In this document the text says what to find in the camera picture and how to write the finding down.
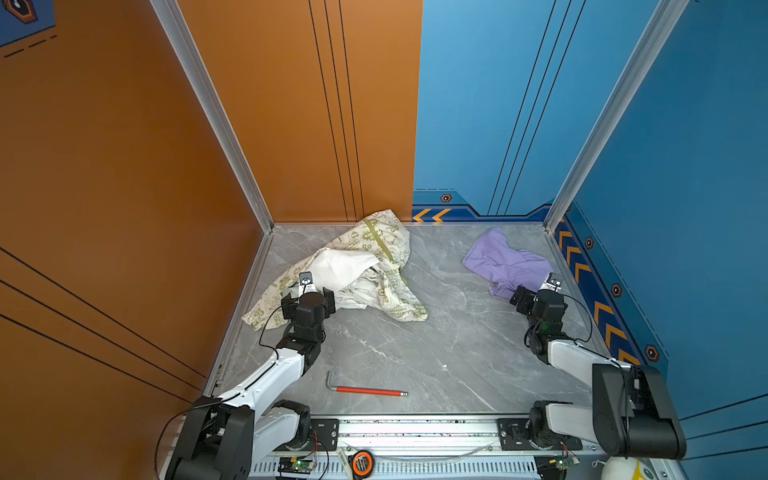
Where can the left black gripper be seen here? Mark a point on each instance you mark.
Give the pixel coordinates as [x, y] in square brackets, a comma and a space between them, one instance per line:
[288, 308]

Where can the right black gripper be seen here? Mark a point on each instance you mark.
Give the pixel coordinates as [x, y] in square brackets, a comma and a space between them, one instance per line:
[528, 298]

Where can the purple cloth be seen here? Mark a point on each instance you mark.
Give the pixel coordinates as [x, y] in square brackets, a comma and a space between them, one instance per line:
[507, 269]

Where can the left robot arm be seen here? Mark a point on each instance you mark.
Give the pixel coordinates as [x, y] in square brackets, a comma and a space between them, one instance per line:
[222, 437]

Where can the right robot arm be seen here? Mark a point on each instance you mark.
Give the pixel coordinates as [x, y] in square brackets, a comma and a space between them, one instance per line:
[631, 414]

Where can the white cloth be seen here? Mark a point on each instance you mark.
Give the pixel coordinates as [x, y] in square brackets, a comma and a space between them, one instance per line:
[334, 269]

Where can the cream green printed cloth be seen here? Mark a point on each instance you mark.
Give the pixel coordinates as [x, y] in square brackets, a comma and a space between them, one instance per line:
[382, 286]

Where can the left green circuit board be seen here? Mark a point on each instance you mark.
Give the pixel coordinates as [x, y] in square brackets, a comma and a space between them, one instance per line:
[295, 468]

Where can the green circuit board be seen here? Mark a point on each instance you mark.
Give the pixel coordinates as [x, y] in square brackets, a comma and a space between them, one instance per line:
[564, 462]
[295, 468]

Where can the right green circuit board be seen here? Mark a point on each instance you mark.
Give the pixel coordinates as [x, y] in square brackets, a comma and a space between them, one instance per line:
[564, 462]

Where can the orange black tape measure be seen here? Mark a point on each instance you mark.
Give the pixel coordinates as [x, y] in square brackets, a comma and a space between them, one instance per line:
[362, 464]

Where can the white plush toy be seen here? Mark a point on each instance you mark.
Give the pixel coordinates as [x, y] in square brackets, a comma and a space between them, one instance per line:
[619, 468]

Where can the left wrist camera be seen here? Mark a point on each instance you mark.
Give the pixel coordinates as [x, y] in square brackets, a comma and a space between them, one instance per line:
[305, 284]

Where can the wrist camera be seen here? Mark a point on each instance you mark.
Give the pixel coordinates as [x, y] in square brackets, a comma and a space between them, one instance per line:
[305, 284]
[553, 282]

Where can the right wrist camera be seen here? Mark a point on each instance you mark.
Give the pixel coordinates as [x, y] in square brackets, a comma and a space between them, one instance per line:
[553, 282]

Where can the red handled hex key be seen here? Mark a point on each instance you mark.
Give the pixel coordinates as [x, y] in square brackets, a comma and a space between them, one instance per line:
[362, 390]

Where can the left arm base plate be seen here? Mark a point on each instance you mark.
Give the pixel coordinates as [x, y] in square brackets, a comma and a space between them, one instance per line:
[326, 430]

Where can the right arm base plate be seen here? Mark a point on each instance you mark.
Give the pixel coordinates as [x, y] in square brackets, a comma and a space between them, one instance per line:
[514, 434]

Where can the white vented cable duct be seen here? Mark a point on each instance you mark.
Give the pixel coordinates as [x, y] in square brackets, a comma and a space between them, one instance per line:
[515, 467]

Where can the aluminium front rail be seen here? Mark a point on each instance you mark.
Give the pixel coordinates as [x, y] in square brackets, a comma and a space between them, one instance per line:
[414, 435]

